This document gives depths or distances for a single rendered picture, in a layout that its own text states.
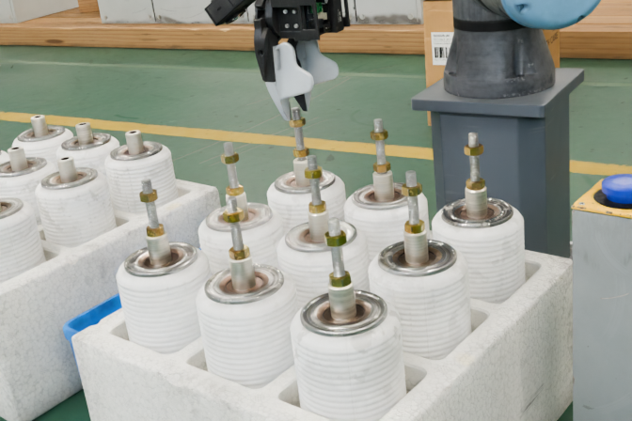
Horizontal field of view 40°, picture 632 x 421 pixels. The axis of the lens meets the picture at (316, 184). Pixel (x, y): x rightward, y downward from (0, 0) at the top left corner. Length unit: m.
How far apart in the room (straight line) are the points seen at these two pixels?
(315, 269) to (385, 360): 0.17
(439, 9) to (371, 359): 1.34
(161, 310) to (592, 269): 0.41
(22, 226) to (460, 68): 0.60
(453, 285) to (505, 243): 0.11
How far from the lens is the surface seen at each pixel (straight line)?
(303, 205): 1.02
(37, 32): 3.87
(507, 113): 1.14
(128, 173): 1.24
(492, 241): 0.89
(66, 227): 1.19
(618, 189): 0.78
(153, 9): 3.48
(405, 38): 2.79
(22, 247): 1.13
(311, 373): 0.74
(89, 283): 1.17
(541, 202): 1.20
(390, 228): 0.95
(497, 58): 1.16
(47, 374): 1.17
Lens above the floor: 0.62
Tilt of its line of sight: 21 degrees down
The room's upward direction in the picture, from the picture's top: 7 degrees counter-clockwise
